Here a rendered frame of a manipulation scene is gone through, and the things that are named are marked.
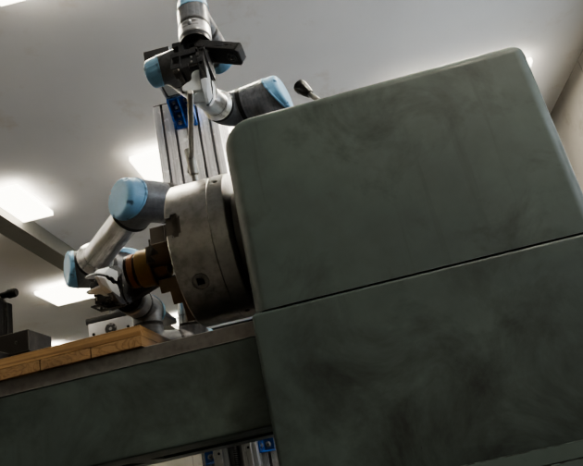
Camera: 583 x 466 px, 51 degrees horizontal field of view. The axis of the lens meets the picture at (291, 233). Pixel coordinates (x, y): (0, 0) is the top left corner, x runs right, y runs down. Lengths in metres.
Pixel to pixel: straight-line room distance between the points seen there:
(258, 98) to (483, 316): 1.10
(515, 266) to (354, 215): 0.28
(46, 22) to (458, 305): 3.43
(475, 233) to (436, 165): 0.14
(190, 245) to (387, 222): 0.39
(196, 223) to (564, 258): 0.66
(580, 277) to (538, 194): 0.15
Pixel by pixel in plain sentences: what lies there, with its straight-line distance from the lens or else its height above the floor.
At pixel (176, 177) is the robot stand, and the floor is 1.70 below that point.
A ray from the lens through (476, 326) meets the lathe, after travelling 1.04.
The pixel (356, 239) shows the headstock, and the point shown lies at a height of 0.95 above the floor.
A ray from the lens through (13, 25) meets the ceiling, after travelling 4.14.
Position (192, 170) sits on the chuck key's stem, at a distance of 1.40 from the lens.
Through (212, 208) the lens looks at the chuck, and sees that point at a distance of 1.22.
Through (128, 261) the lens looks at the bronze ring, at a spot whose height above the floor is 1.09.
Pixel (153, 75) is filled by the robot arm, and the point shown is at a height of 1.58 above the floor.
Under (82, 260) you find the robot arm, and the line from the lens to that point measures 1.97.
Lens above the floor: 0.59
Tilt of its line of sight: 21 degrees up
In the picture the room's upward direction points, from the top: 12 degrees counter-clockwise
